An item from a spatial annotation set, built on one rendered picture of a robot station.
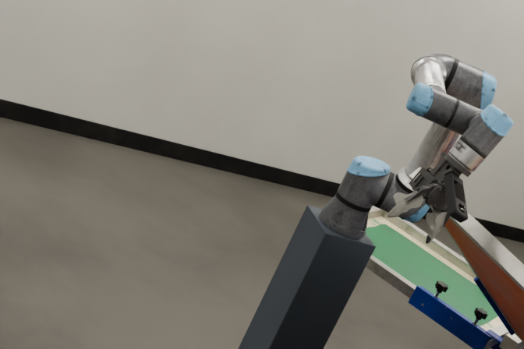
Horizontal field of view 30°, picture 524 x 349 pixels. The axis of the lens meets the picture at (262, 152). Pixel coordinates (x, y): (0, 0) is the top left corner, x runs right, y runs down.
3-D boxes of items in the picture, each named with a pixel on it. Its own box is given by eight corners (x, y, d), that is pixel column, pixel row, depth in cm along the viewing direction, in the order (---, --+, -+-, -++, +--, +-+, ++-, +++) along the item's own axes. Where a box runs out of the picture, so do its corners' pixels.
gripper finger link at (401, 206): (378, 207, 230) (413, 193, 231) (390, 220, 225) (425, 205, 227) (377, 196, 228) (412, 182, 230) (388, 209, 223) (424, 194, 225)
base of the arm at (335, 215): (312, 208, 305) (325, 181, 302) (352, 219, 311) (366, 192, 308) (328, 231, 292) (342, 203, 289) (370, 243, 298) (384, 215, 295)
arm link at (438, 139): (376, 192, 305) (455, 50, 275) (419, 212, 305) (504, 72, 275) (370, 213, 295) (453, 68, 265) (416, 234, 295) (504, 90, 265)
